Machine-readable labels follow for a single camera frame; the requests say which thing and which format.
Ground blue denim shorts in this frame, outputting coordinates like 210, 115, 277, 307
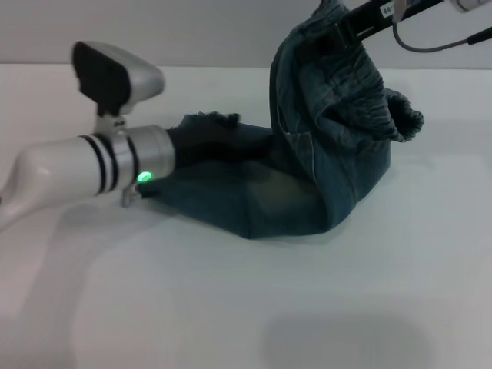
148, 0, 426, 241

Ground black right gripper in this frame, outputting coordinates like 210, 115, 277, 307
299, 0, 450, 58

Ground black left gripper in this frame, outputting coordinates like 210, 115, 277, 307
165, 128, 216, 170

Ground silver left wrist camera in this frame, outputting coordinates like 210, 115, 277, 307
71, 40, 167, 136

